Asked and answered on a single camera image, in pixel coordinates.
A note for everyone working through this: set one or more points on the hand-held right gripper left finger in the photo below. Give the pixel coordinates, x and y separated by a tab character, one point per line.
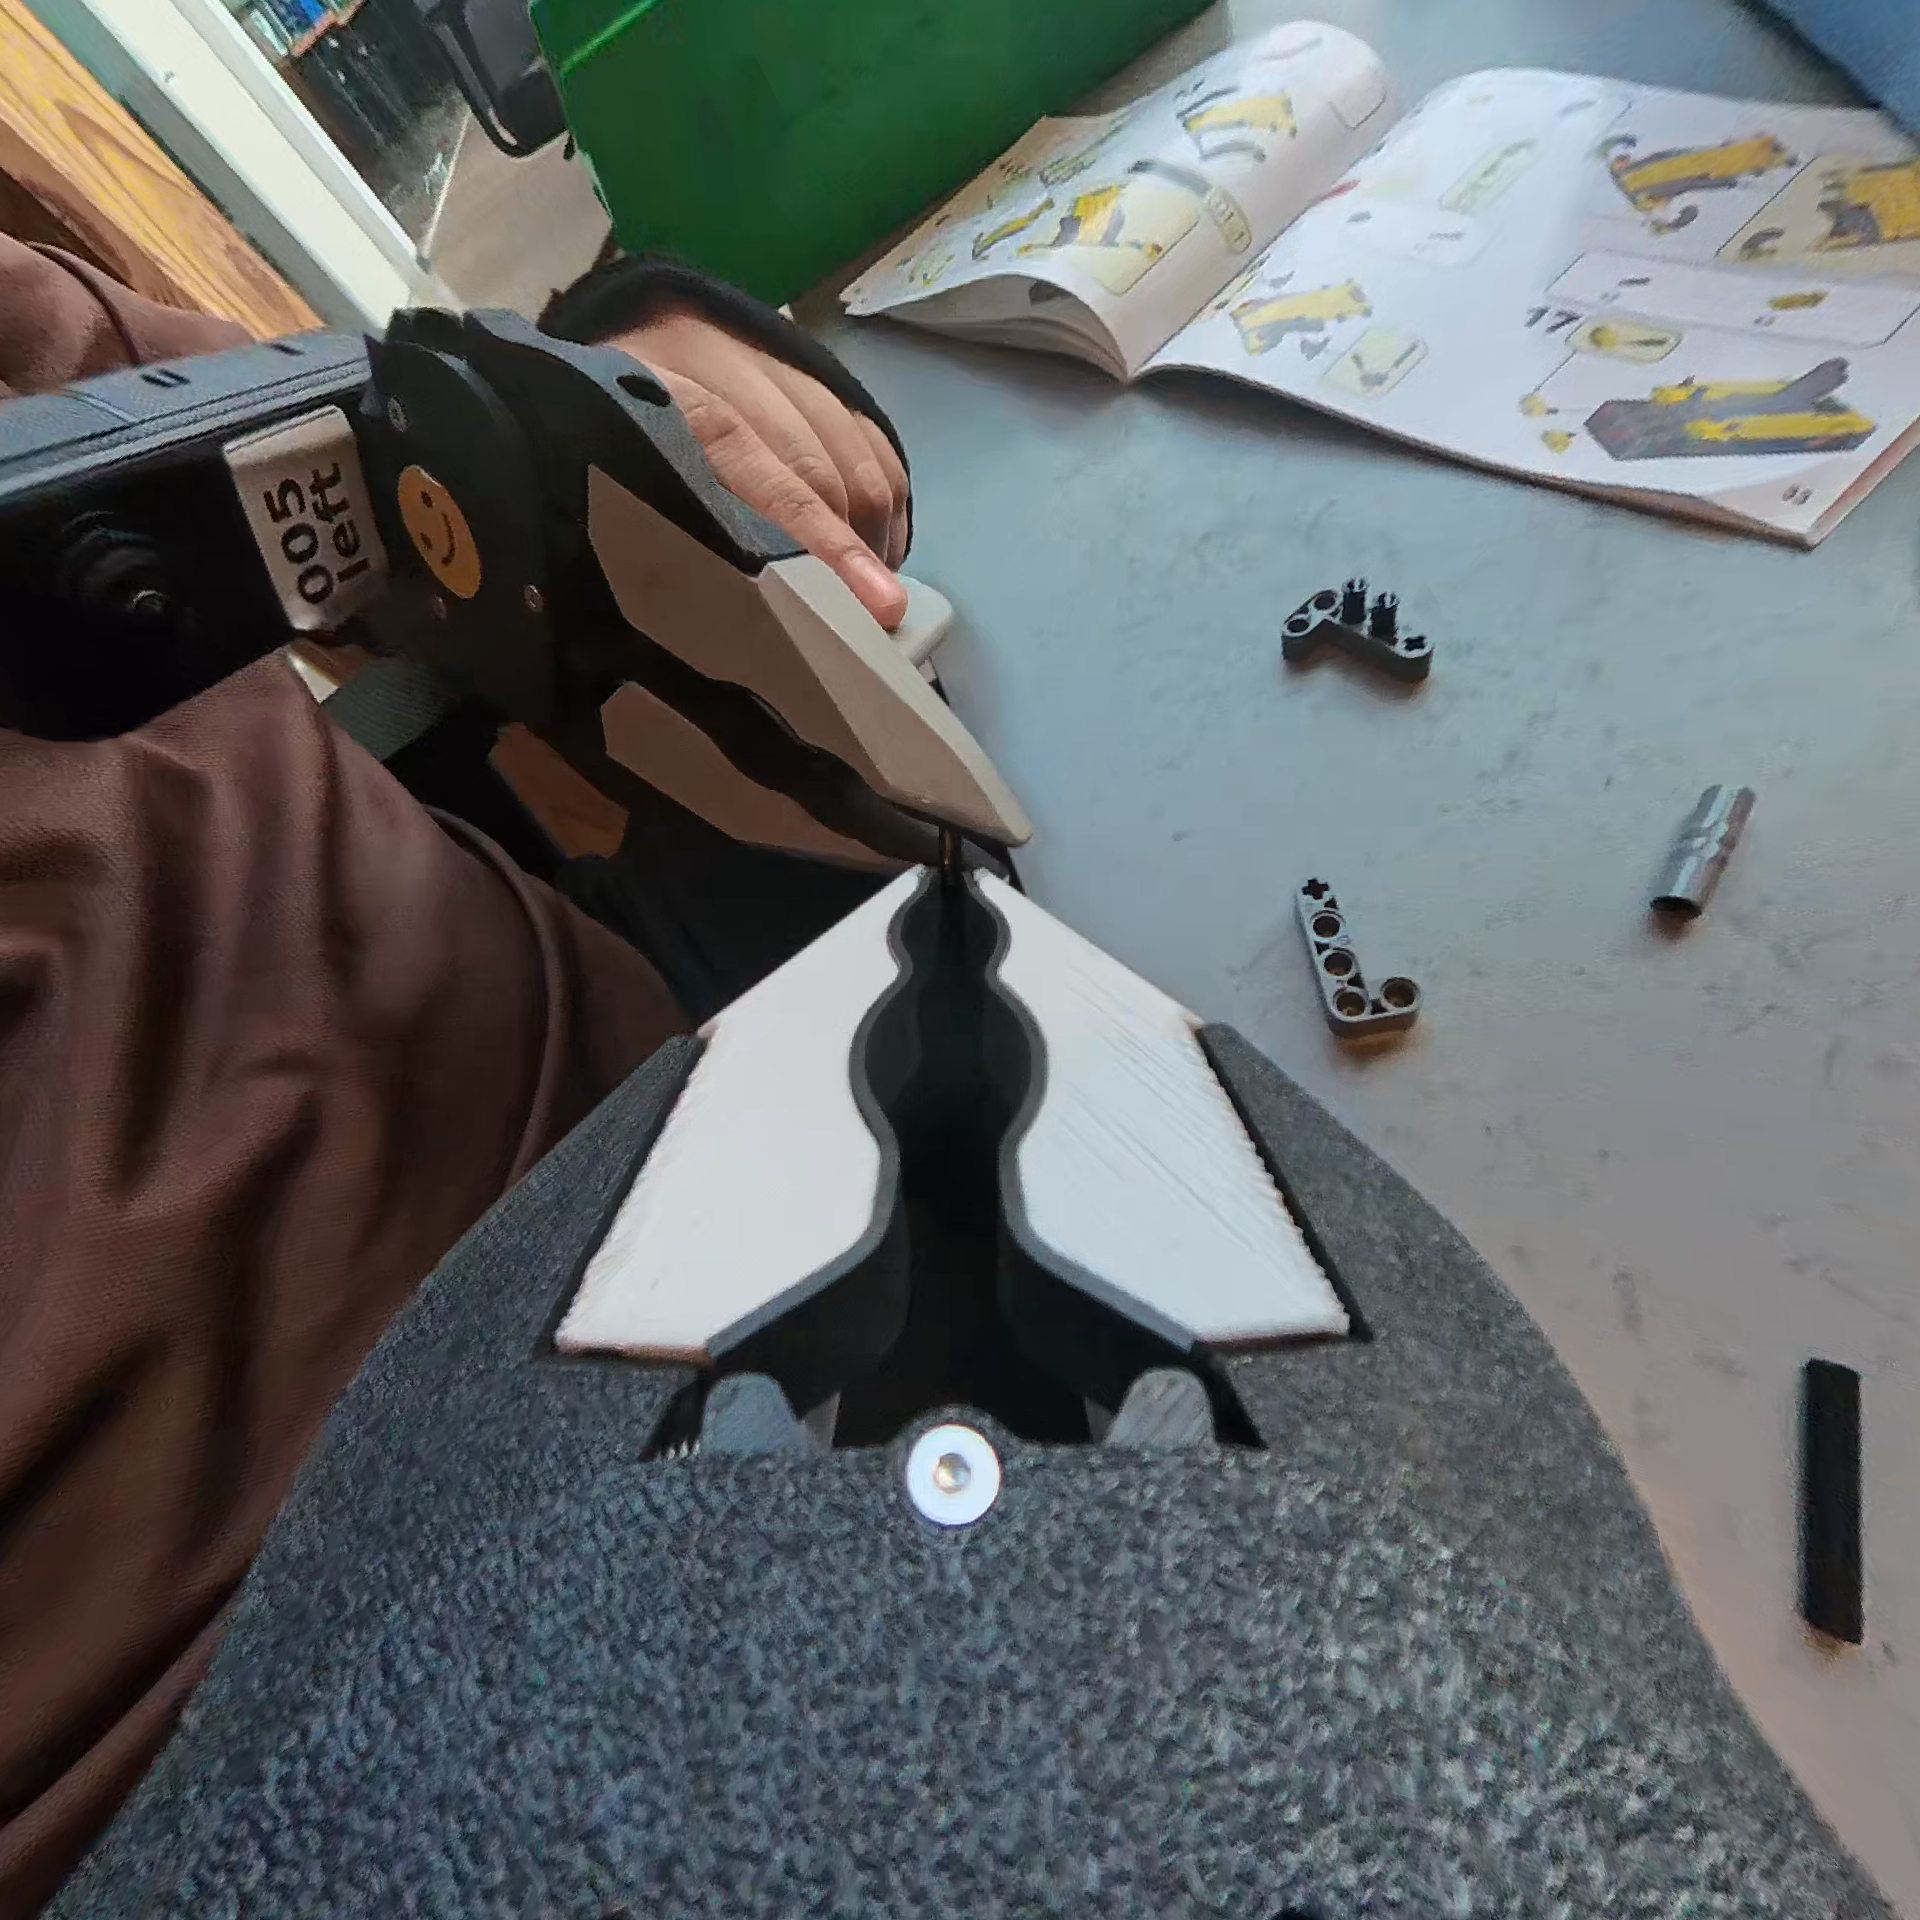
735	1200

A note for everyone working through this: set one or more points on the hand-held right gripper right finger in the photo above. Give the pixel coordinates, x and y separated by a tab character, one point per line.
1171	1200

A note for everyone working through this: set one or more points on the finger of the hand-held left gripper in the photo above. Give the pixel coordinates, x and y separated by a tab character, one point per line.
705	765
841	675

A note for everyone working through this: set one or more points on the grey L-shaped beam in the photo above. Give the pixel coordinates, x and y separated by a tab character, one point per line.
1346	1020
1419	649

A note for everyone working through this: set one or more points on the grey desk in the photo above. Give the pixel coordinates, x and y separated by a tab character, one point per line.
1140	600

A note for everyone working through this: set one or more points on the person's left hand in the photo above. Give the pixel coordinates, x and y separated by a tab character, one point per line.
780	434

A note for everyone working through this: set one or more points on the green storage box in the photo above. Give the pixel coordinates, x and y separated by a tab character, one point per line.
824	135

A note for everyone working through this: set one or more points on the grey sleeve connector tube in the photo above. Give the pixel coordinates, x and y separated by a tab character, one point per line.
1703	849

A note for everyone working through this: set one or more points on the black axle rod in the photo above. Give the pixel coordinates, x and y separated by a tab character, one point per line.
1831	1501

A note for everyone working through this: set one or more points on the white building instruction booklet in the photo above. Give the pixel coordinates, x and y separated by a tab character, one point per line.
1501	225

